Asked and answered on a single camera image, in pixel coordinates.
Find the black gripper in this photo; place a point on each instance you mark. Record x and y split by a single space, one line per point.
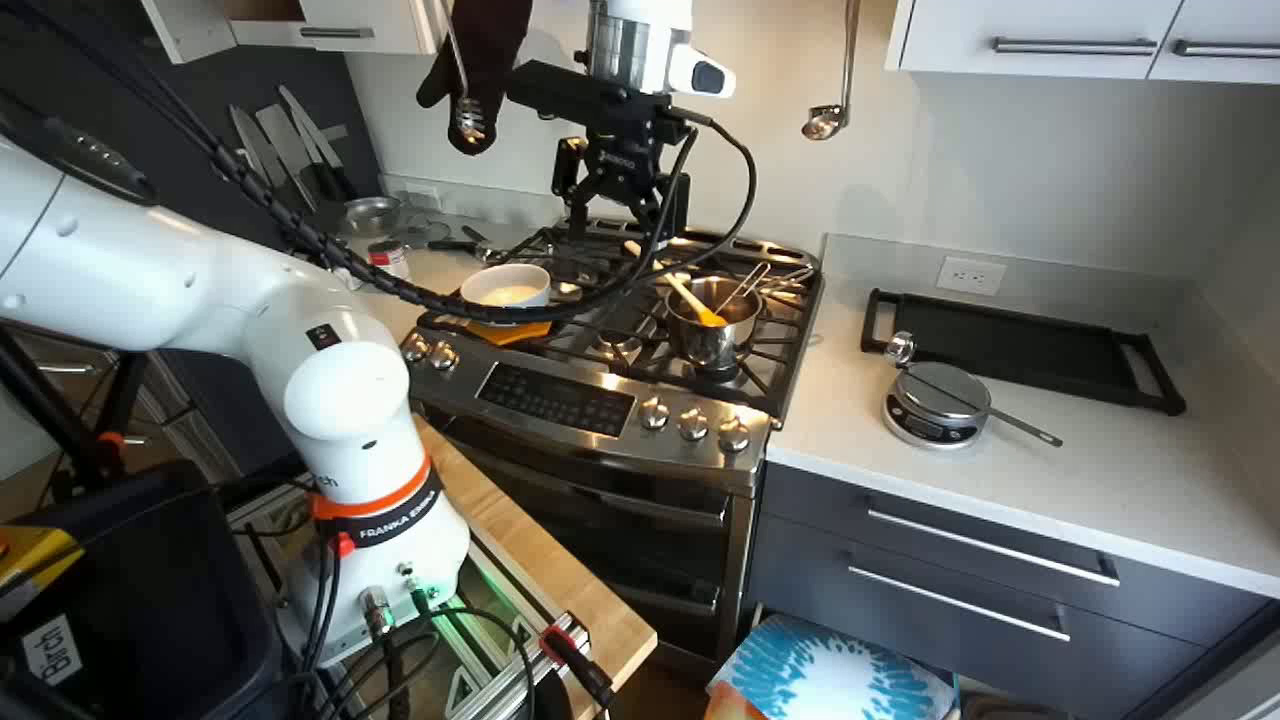
618 158

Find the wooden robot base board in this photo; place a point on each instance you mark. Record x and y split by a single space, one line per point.
620 637

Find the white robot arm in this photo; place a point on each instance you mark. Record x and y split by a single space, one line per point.
89 263

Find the round black kitchen scale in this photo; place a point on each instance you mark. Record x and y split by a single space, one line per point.
937 406

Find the white ceramic bowl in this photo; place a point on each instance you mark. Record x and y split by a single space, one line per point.
511 286

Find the dark oven mitt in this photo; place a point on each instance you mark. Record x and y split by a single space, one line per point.
472 69

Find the wooden spoon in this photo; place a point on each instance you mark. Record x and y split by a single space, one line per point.
705 316

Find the hanging steel ladle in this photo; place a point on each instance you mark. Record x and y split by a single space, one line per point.
835 117

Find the small steel saucepan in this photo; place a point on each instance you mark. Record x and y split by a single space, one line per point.
714 349

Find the yellow silicone trivet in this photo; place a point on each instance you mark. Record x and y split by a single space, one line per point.
505 332

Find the stainless steel gas stove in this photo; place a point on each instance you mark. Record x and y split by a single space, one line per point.
633 458

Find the shiny chrome cap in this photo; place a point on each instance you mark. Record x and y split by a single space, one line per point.
902 349

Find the knives on magnetic strip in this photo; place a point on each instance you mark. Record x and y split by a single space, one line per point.
286 151

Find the black griddle tray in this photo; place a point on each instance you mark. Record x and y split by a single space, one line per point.
1027 349

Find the white upper cabinet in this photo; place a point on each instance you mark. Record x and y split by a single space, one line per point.
1180 41

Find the blue patterned box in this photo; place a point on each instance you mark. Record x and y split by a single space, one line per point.
790 669

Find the grey drawer cabinet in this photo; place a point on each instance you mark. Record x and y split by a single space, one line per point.
1045 622

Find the black bin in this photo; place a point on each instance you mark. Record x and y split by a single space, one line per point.
156 618

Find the white wall outlet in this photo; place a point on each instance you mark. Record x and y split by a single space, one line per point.
965 273

